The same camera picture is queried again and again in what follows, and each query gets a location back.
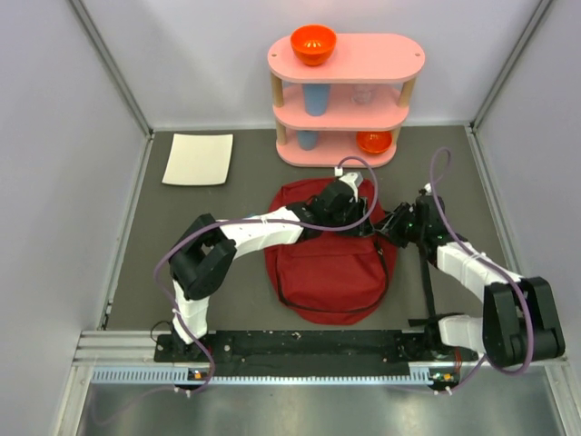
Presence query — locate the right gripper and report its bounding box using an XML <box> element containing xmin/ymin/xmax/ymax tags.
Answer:
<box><xmin>371</xmin><ymin>202</ymin><xmax>426</xmax><ymax>248</ymax></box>

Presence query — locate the red student backpack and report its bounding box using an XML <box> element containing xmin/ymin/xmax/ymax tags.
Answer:
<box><xmin>264</xmin><ymin>178</ymin><xmax>439</xmax><ymax>326</ymax></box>

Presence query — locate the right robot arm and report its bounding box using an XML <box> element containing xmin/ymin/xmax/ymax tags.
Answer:
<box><xmin>374</xmin><ymin>192</ymin><xmax>566</xmax><ymax>368</ymax></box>

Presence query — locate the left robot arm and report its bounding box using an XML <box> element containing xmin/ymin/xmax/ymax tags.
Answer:
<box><xmin>168</xmin><ymin>173</ymin><xmax>378</xmax><ymax>361</ymax></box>

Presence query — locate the lower blue cup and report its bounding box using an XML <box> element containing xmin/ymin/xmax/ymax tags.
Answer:
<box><xmin>296</xmin><ymin>131</ymin><xmax>319</xmax><ymax>151</ymax></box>

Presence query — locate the blue cup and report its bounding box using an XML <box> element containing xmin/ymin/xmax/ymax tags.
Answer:
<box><xmin>296</xmin><ymin>131</ymin><xmax>319</xmax><ymax>151</ymax></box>
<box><xmin>302</xmin><ymin>84</ymin><xmax>330</xmax><ymax>116</ymax></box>

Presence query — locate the orange bowl on bottom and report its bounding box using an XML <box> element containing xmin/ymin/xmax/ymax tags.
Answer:
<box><xmin>356</xmin><ymin>131</ymin><xmax>393</xmax><ymax>154</ymax></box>

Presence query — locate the orange bowl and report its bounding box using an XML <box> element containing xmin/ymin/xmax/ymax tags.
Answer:
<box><xmin>356</xmin><ymin>131</ymin><xmax>393</xmax><ymax>154</ymax></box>
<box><xmin>290</xmin><ymin>25</ymin><xmax>337</xmax><ymax>66</ymax></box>

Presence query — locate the pink three-tier shelf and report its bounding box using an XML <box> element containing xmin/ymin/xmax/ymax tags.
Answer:
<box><xmin>268</xmin><ymin>34</ymin><xmax>426</xmax><ymax>167</ymax></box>

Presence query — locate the upper blue cup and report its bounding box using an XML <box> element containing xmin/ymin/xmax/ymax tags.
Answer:
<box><xmin>302</xmin><ymin>84</ymin><xmax>330</xmax><ymax>116</ymax></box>

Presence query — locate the clear glass on shelf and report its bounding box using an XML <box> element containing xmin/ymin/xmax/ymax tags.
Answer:
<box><xmin>351</xmin><ymin>84</ymin><xmax>375</xmax><ymax>105</ymax></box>

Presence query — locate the white paper sheet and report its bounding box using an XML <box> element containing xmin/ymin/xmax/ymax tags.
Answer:
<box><xmin>162</xmin><ymin>134</ymin><xmax>233</xmax><ymax>186</ymax></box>

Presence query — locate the orange bowl on top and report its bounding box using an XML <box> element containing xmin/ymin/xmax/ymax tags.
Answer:
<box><xmin>290</xmin><ymin>25</ymin><xmax>337</xmax><ymax>66</ymax></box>

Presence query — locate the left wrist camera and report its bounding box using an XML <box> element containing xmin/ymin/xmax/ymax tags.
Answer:
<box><xmin>334</xmin><ymin>166</ymin><xmax>363</xmax><ymax>202</ymax></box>

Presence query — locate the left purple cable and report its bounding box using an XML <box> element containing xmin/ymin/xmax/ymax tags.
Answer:
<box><xmin>153</xmin><ymin>156</ymin><xmax>380</xmax><ymax>346</ymax></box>

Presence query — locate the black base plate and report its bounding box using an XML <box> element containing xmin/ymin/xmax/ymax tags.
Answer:
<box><xmin>153</xmin><ymin>329</ymin><xmax>459</xmax><ymax>376</ymax></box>

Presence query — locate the grey cable duct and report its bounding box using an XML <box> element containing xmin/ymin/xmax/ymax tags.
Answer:
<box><xmin>91</xmin><ymin>365</ymin><xmax>458</xmax><ymax>387</ymax></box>

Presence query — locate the aluminium frame rail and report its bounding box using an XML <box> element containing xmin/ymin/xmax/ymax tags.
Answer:
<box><xmin>73</xmin><ymin>331</ymin><xmax>156</xmax><ymax>366</ymax></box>

